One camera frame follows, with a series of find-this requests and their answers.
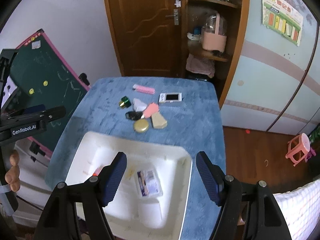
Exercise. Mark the folded pink cloth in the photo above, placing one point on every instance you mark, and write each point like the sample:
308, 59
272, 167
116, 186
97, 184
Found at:
201, 66

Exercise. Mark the black car key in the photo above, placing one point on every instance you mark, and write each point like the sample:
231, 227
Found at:
132, 115

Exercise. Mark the blue fuzzy table cloth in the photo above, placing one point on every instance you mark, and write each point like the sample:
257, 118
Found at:
193, 124

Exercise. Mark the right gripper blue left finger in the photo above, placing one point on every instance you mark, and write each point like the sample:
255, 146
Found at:
110, 178

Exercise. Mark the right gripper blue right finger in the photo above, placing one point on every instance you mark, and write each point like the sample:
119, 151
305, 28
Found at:
212, 177

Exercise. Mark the pink plastic stool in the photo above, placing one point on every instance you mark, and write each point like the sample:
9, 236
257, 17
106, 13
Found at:
299, 149

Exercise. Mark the wall poster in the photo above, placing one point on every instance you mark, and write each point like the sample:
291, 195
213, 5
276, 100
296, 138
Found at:
281, 17

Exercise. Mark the pink basket with jar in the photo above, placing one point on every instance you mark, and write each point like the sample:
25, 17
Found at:
214, 33

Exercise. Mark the white checked bedding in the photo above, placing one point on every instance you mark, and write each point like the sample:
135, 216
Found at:
300, 209

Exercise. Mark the white angular box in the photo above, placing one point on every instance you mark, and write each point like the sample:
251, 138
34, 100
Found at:
138, 105

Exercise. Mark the brown wooden door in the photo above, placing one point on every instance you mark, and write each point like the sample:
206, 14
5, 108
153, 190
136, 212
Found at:
147, 36

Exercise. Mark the green gold perfume bottle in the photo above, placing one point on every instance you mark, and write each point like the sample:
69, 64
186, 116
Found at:
124, 102

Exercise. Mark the wooden corner shelf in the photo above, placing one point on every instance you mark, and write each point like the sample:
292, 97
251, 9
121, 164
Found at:
235, 13

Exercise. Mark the clear card box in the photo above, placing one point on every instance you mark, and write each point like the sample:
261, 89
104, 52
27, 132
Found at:
148, 184

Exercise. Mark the green chalkboard pink frame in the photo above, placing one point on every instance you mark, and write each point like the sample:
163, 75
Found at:
43, 77

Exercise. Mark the white plastic tray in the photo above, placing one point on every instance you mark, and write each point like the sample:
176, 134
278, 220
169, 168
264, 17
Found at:
151, 200

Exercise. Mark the pink hair roller clip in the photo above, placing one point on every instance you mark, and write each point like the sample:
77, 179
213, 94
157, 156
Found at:
143, 89

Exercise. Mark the person's left hand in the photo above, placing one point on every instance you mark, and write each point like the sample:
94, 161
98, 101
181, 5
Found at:
12, 176

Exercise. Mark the white handheld game console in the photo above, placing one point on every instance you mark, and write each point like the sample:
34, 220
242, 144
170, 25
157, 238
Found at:
170, 98

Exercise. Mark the gold round tin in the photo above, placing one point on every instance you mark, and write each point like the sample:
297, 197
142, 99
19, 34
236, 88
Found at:
141, 125

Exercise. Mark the pink round compact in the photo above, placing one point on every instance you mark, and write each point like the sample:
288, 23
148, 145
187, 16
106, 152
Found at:
150, 110

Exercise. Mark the beige angular box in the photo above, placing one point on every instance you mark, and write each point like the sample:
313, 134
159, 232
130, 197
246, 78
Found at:
158, 121

